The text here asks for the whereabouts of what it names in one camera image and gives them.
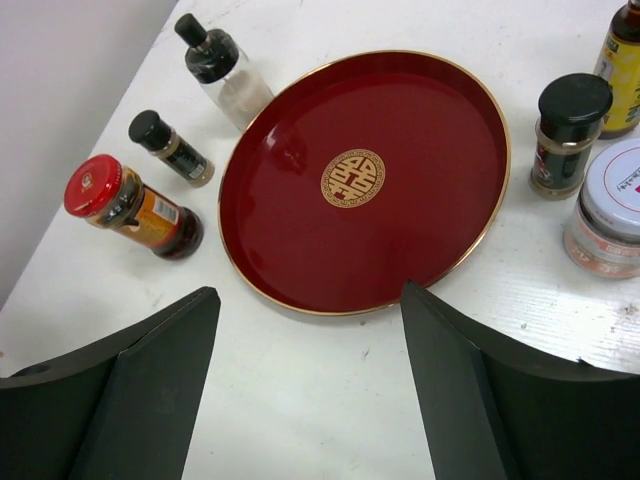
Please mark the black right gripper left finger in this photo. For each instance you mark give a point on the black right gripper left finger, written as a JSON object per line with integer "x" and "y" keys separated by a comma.
{"x": 122, "y": 407}

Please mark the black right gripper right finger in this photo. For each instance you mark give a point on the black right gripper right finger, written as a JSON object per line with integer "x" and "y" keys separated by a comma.
{"x": 495, "y": 408}

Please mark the white lid seasoning jar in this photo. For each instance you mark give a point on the white lid seasoning jar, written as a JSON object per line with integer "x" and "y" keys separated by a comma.
{"x": 602, "y": 234}

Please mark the red lid sauce jar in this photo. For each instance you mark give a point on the red lid sauce jar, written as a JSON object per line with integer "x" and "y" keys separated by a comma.
{"x": 111, "y": 196}

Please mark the small black cap spice bottle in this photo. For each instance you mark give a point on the small black cap spice bottle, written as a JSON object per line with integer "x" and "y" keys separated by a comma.
{"x": 150, "y": 131}

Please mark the black cap pepper bottle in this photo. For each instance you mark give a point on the black cap pepper bottle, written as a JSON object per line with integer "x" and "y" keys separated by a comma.
{"x": 572, "y": 110}

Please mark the clear salt shaker black top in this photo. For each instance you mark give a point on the clear salt shaker black top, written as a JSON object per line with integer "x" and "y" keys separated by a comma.
{"x": 224, "y": 71}

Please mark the yellow label oil bottle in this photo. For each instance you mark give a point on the yellow label oil bottle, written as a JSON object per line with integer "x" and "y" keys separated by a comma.
{"x": 618, "y": 64}

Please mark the red round tray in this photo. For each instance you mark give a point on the red round tray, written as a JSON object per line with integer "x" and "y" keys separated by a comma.
{"x": 368, "y": 172}

